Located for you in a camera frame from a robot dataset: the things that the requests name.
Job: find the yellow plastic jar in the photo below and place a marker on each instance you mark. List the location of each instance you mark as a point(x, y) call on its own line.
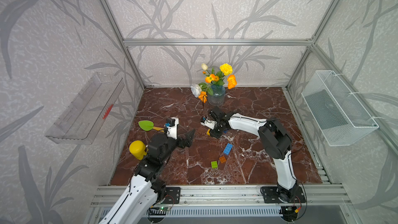
point(138, 149)

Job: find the red pen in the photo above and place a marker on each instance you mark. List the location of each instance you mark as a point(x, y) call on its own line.
point(108, 110)

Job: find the green toy shovel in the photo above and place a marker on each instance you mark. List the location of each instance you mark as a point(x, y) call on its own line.
point(147, 125)

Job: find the green small lego brick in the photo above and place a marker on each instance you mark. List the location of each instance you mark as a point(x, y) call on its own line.
point(214, 164)

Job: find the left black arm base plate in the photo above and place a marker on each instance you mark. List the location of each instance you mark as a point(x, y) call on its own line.
point(169, 195)

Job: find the transparent plastic wall shelf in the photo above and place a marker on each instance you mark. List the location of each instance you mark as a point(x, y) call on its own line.
point(80, 123)

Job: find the aluminium frame crossbar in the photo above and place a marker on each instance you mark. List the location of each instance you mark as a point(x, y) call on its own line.
point(217, 42)

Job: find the orange small lego brick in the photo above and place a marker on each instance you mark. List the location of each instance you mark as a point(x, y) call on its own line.
point(222, 159)

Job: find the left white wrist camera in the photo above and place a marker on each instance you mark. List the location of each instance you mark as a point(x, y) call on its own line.
point(172, 126)

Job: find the white wire mesh basket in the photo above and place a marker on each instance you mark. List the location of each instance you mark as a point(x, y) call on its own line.
point(341, 117)

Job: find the artificial flower bouquet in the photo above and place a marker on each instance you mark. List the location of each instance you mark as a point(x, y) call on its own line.
point(203, 90)

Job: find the blue glass vase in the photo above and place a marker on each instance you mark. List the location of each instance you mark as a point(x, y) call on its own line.
point(218, 97)

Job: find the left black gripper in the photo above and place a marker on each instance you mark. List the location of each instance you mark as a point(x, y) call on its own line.
point(187, 142)

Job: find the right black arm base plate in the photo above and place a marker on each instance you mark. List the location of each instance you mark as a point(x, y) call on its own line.
point(273, 194)

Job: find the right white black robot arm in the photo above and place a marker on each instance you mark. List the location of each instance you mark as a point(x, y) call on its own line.
point(276, 141)

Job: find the aluminium front rail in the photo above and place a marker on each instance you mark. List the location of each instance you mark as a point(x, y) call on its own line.
point(230, 195)

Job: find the right circuit board with wires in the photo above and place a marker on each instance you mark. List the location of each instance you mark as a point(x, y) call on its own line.
point(289, 213)

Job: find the left green circuit board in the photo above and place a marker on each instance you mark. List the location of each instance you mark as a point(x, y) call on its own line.
point(160, 210)

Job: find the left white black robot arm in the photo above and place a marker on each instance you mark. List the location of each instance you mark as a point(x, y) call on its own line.
point(146, 188)

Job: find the light blue long lego brick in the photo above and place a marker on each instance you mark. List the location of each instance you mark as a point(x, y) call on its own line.
point(227, 149)

